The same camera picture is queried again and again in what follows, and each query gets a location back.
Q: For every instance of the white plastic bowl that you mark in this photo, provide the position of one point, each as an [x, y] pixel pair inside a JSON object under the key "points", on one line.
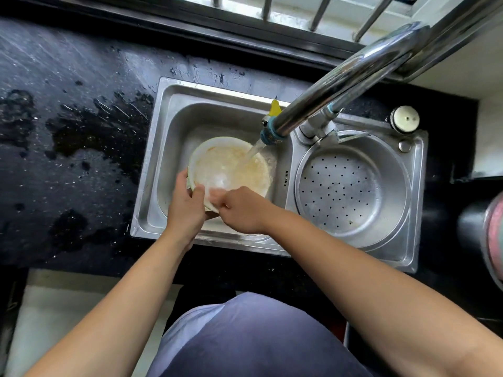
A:
{"points": [[230, 168]]}

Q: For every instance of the person's right forearm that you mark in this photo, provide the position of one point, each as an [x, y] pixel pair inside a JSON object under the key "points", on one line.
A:
{"points": [[389, 306]]}

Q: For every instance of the perforated steel drain basket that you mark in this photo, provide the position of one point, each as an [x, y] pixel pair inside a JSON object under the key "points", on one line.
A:
{"points": [[349, 192]]}

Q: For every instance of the black cooking pot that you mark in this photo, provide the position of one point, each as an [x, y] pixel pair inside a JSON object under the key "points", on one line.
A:
{"points": [[481, 239]]}

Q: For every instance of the person's left forearm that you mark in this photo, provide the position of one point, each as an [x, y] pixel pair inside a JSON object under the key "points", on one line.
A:
{"points": [[114, 306]]}

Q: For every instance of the metal window bars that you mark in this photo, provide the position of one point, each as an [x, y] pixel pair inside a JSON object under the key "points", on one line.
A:
{"points": [[310, 11]]}

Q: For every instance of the yellow faucet clip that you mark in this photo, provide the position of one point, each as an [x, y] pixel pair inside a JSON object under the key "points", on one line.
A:
{"points": [[274, 107]]}

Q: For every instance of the round white sink cap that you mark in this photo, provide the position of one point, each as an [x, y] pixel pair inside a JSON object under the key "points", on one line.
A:
{"points": [[405, 118]]}

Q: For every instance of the blue faucet nozzle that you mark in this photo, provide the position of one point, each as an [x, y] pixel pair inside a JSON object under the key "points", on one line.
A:
{"points": [[271, 136]]}

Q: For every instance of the person's right fingers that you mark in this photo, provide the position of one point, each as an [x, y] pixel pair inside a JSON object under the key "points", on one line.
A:
{"points": [[218, 197]]}

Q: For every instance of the person's right hand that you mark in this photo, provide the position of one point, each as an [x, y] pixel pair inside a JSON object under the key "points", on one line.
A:
{"points": [[245, 210]]}

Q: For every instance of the person's left hand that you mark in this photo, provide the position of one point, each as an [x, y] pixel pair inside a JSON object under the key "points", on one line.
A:
{"points": [[184, 210]]}

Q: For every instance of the person's blue-grey shirt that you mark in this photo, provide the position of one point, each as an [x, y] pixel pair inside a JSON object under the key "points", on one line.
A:
{"points": [[251, 337]]}

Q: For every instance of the chrome kitchen faucet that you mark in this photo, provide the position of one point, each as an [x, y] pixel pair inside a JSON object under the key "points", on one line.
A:
{"points": [[345, 78]]}

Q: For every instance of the person's left thumb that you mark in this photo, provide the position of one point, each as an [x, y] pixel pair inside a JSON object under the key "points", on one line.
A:
{"points": [[199, 194]]}

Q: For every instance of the small steel sink knob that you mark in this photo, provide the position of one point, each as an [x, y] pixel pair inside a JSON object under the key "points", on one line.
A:
{"points": [[404, 145]]}

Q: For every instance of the stainless steel double sink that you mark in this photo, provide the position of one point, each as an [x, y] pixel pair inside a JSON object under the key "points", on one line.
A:
{"points": [[275, 184]]}

